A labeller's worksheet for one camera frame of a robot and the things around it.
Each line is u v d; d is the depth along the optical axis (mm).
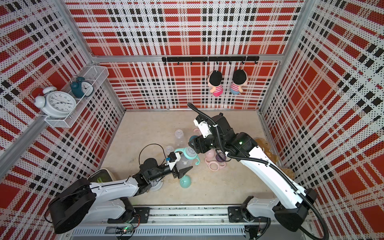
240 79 942
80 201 419
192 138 659
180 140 973
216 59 884
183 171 684
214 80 934
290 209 387
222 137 472
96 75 900
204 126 577
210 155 940
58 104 626
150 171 612
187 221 732
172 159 619
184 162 750
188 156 657
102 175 804
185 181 815
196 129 1076
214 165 879
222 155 930
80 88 716
